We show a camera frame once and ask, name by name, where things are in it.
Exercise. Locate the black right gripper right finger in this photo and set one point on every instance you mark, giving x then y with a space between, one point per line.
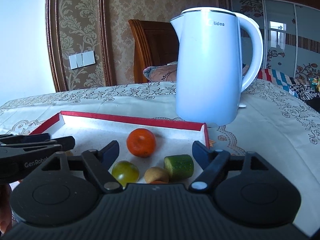
214 165

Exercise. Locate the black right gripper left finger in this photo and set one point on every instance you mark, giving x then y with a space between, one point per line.
97 163

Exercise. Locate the green round plum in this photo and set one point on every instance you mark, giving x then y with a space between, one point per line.
125 172

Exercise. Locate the orange mandarin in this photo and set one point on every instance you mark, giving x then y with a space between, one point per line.
141 143
158 182

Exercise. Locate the person's left hand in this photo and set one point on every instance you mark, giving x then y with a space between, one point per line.
5 209

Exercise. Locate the tan longan fruit left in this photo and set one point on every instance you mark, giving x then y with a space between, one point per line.
68 153

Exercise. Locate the tan longan fruit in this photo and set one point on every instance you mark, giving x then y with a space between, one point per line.
156 174
68 153

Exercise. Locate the green cucumber piece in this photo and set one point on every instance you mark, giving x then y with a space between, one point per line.
179 167

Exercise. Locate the red shallow cardboard box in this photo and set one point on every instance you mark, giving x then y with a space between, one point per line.
94 131

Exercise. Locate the tan longan fruit right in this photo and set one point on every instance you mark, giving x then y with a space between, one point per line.
156 174

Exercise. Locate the white lace patterned tablecloth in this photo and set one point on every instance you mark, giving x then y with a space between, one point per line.
278 126

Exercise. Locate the white electric kettle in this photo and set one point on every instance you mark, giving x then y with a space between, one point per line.
220 54

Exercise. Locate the pink patterned pillow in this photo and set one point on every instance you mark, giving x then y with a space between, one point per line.
162 73

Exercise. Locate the striped colourful blanket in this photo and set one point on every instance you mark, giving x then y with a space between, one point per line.
296 87

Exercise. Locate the brown wooden headboard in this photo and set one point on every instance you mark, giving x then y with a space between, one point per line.
156 44

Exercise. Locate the mirrored sliding wardrobe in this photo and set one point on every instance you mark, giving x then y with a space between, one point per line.
290 35

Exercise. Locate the white wall light switch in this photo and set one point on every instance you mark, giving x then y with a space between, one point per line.
81 59

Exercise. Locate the brown wall moulding frame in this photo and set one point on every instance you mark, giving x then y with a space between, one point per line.
78 26

